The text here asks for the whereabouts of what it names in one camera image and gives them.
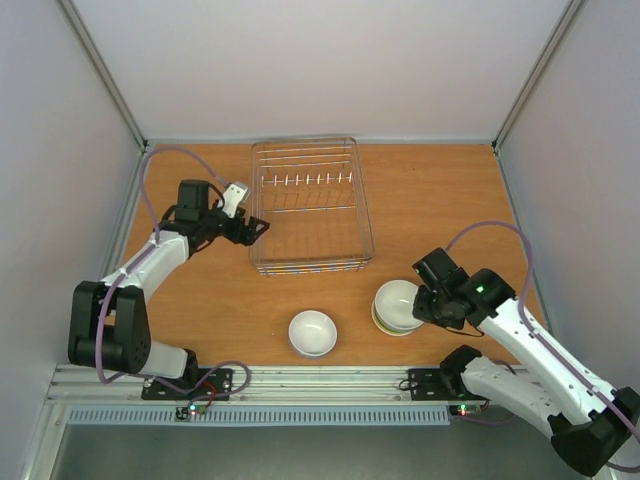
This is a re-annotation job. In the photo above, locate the white ceramic bowl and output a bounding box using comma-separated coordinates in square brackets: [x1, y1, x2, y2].
[373, 280, 418, 313]

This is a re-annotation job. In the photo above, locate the green white bowl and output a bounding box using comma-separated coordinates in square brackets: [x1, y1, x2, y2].
[371, 300, 424, 337]

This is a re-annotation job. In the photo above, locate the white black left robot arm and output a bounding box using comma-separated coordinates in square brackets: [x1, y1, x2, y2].
[67, 180, 269, 398]

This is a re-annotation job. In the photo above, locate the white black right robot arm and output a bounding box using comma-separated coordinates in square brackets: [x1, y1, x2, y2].
[412, 248, 639, 477]

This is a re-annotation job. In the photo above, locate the right small circuit board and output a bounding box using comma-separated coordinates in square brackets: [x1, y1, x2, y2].
[449, 404, 484, 417]

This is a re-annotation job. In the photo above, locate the small circuit board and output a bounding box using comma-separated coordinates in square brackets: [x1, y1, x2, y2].
[449, 404, 484, 417]
[174, 405, 208, 421]

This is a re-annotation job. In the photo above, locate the white bowl front centre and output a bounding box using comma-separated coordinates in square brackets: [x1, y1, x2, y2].
[288, 310, 338, 359]

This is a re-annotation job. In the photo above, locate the left small circuit board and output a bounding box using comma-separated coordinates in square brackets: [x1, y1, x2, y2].
[174, 405, 208, 421]

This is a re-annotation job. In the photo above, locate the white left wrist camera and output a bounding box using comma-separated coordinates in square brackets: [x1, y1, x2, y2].
[222, 182, 250, 218]

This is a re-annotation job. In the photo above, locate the silver wire dish rack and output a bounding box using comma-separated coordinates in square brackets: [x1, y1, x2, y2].
[250, 137, 375, 276]

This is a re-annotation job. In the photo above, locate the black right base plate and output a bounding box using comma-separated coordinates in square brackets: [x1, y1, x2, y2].
[407, 368, 485, 403]

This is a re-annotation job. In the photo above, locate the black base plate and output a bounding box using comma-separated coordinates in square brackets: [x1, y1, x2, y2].
[141, 368, 234, 401]
[407, 368, 485, 403]

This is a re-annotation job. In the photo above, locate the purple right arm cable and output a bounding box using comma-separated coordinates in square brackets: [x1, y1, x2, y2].
[445, 221, 640, 472]

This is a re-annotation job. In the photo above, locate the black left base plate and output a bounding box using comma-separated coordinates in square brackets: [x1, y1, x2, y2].
[141, 368, 234, 401]

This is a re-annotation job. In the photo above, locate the aluminium front rail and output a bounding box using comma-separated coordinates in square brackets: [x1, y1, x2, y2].
[45, 363, 596, 405]

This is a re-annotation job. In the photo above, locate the grey slotted cable duct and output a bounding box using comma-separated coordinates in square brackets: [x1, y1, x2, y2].
[67, 406, 450, 428]

